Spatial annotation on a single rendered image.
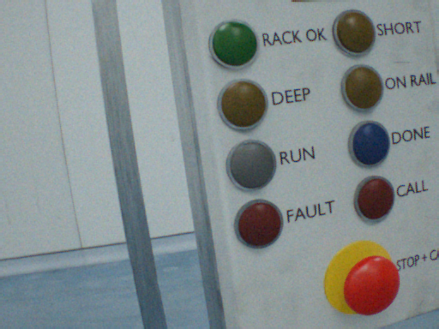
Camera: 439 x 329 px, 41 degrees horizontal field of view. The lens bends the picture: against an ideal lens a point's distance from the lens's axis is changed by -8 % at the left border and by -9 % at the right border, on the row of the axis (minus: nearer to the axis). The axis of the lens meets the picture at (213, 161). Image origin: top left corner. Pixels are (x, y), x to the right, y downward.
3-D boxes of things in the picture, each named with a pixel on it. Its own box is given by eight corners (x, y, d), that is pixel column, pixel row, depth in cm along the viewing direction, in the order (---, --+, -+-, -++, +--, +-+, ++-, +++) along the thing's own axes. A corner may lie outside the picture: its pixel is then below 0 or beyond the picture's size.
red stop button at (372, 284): (405, 309, 38) (403, 252, 37) (351, 326, 37) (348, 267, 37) (375, 290, 42) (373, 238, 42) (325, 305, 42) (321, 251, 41)
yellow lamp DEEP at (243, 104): (271, 124, 37) (265, 77, 37) (225, 131, 36) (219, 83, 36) (267, 123, 38) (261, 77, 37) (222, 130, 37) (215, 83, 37)
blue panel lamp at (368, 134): (393, 162, 39) (388, 120, 39) (357, 170, 38) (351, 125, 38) (387, 161, 40) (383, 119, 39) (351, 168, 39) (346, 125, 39)
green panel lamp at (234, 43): (262, 63, 36) (255, 17, 36) (217, 68, 36) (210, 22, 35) (258, 63, 37) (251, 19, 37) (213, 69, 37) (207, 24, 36)
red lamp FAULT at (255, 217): (285, 242, 38) (280, 199, 38) (242, 252, 37) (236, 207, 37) (281, 240, 39) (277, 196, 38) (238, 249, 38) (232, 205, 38)
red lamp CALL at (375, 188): (397, 216, 40) (394, 175, 39) (362, 224, 39) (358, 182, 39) (392, 213, 40) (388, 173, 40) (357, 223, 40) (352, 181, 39)
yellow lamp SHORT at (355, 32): (380, 50, 38) (373, 8, 38) (342, 55, 37) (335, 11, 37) (374, 51, 39) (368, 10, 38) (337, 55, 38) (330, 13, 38)
